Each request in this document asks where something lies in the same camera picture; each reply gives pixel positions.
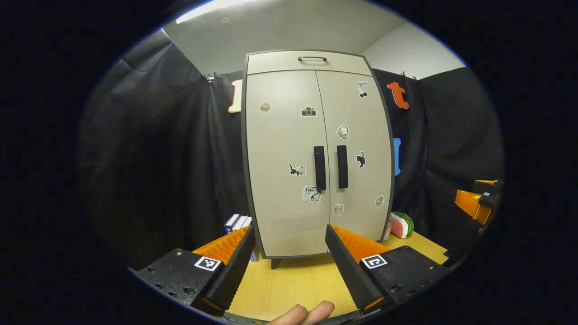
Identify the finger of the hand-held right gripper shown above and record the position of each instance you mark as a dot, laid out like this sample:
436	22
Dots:
490	183
472	205

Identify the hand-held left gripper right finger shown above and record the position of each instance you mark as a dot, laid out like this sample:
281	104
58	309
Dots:
347	266

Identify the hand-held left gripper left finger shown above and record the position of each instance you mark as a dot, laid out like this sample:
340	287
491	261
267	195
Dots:
235	271

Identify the beige camera-sticker cabinet door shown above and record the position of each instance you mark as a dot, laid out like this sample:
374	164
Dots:
280	144

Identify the beige double-door shoe cabinet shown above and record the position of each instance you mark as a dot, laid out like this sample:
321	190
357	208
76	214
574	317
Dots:
243	135

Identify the beige cabinet drawer front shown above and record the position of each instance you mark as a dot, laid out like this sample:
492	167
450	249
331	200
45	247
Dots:
280	64

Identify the watermelon slice toy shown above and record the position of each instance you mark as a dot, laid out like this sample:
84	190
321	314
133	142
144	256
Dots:
402	225

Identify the black backdrop cloth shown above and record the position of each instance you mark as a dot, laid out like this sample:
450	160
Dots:
158	158

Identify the black cloth clip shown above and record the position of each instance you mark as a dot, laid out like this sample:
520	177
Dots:
211	77
404	75

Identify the ceiling light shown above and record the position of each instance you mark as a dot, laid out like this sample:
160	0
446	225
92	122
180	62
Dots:
212	9

